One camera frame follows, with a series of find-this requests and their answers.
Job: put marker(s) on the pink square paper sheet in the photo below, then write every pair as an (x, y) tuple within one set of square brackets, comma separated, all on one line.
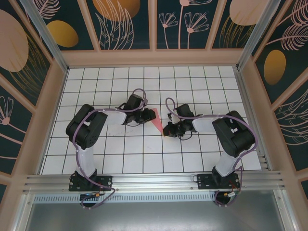
[(157, 122)]

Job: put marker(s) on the aluminium side rail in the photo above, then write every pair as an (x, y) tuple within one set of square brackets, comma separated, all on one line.
[(250, 115)]

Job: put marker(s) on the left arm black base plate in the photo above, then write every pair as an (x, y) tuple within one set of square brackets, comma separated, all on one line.
[(106, 180)]

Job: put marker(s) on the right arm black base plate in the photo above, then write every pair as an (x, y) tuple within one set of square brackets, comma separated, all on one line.
[(204, 181)]

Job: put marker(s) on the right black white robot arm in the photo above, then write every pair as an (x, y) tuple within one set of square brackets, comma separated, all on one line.
[(235, 134)]

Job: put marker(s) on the aluminium frame post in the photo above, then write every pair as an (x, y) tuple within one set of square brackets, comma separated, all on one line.
[(47, 41), (258, 36)]

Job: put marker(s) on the long aluminium mounting rail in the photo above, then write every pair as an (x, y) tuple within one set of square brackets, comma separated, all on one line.
[(154, 180)]

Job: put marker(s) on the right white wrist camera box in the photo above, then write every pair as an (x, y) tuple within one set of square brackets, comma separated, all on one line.
[(171, 117)]

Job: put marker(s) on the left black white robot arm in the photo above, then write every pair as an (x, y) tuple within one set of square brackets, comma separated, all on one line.
[(84, 127)]

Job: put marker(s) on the grey metal sheet panel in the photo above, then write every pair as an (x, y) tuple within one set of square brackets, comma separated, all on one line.
[(154, 216)]

